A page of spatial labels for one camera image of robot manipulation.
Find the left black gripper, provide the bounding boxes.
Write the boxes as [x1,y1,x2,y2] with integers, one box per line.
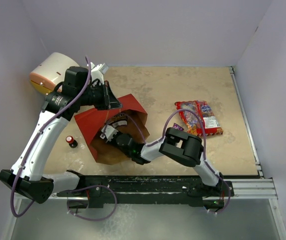
[78,80,123,111]

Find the red brown paper bag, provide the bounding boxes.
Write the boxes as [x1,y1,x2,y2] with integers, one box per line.
[74,94,150,165]

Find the purple candy packet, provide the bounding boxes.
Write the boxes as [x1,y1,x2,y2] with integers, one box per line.
[172,123,184,131]

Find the large red snack bag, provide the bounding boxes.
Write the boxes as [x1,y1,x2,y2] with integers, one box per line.
[174,100,224,137]

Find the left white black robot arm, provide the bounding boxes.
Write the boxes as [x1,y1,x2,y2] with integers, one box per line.
[0,63,122,204]

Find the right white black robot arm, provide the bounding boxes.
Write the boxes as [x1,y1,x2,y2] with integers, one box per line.
[100,125,232,197]

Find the dark candy packets in bag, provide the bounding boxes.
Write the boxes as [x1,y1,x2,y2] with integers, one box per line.
[105,112,130,129]

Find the small red black bottle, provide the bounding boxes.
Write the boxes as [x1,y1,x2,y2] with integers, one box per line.
[65,135,78,148]

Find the white cylindrical toy drawer cabinet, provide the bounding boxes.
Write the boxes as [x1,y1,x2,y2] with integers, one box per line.
[29,52,80,95]

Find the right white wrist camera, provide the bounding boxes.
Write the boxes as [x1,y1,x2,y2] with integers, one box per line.
[100,124,119,142]

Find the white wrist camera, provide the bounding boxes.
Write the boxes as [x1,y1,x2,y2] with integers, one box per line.
[90,62,109,83]
[100,124,119,142]

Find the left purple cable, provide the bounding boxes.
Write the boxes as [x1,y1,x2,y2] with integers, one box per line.
[9,55,93,218]

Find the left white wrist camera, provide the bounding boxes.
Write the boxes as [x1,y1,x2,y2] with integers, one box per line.
[90,62,109,83]

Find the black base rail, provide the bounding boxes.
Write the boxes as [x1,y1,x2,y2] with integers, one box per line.
[57,175,227,208]

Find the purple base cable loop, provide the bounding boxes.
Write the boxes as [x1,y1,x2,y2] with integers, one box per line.
[66,184,119,222]

